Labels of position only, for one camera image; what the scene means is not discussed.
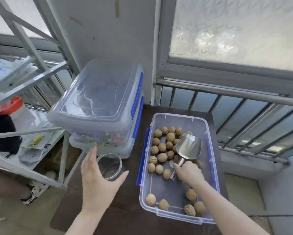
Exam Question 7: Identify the person's right hand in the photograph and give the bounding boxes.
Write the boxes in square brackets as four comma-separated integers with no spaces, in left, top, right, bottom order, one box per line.
[173,160,205,189]

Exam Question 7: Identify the pile of walnuts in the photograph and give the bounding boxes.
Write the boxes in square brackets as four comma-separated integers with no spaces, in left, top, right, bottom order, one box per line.
[146,126,207,217]

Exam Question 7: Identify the black cloth bag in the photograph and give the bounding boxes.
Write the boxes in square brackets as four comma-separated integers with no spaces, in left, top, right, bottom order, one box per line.
[0,114,23,155]

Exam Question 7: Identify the frosted glass window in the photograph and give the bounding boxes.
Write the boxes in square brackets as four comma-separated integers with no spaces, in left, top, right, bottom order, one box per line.
[156,0,293,97]

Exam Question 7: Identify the person's right forearm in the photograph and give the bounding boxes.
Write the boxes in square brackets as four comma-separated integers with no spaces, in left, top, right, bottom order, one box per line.
[190,178,270,235]

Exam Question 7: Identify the grey pouch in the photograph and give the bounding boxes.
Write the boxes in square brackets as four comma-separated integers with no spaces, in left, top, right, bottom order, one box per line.
[18,144,52,167]

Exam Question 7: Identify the clear packet green contents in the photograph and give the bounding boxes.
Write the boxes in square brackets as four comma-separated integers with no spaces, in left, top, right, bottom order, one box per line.
[26,134,45,148]

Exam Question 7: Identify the person's left forearm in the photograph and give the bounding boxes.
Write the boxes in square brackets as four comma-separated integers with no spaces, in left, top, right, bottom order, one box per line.
[65,205,117,235]

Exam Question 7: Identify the silver metal railing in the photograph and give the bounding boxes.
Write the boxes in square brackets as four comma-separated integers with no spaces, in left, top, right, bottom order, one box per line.
[153,78,293,165]

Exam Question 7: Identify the clear lidded box colourful contents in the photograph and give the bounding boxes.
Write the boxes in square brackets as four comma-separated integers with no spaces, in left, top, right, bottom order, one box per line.
[69,94,145,159]

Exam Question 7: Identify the clear open plastic bin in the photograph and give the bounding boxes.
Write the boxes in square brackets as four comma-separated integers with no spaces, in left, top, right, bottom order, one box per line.
[136,112,221,225]

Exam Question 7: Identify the clear lidded box blue clips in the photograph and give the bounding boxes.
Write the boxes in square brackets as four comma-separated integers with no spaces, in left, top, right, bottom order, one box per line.
[48,59,144,139]

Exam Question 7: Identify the black white patterned shoe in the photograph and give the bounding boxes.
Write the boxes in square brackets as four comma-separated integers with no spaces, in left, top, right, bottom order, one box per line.
[21,171,57,206]

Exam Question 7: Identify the silver metal scoop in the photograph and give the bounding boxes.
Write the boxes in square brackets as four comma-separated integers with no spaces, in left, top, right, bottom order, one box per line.
[170,133,202,180]

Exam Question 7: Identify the person's left hand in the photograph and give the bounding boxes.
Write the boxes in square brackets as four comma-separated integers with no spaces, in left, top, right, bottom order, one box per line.
[81,146,129,214]

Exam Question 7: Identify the grey metal shelf rack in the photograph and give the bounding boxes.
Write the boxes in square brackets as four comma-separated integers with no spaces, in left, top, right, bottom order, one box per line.
[0,0,89,192]

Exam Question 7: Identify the white jar orange lid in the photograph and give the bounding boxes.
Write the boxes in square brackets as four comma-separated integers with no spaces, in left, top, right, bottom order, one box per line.
[9,96,24,116]

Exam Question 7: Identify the round clear glass bowl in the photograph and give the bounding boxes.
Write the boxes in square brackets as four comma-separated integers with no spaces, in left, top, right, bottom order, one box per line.
[97,153,122,181]

